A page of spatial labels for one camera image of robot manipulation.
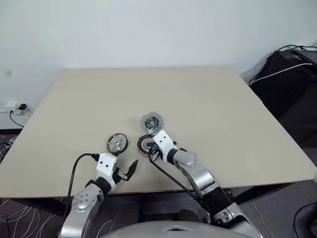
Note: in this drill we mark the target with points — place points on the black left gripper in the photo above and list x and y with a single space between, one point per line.
120 176

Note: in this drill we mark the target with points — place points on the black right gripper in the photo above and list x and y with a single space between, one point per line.
154 150

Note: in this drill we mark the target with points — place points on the motor housing with copper windings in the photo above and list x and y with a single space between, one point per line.
142 146

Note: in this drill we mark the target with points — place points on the round silver motor lid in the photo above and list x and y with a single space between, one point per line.
150 121

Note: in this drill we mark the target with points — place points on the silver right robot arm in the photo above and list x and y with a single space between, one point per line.
198 173

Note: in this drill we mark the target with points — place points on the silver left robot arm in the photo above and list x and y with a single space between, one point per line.
83 198

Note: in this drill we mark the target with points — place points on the grey robot torso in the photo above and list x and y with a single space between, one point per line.
173 229

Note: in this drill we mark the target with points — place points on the black plug adapter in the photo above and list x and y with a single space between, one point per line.
22 106

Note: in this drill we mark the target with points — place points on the large black case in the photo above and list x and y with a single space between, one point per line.
284 86

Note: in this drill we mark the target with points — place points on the clear table corner guard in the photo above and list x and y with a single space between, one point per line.
315 176

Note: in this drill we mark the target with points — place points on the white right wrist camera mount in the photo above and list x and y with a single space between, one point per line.
163 142

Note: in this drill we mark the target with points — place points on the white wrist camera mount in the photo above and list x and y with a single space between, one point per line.
163 142
106 165

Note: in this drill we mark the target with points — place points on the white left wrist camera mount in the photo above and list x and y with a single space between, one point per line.
106 165

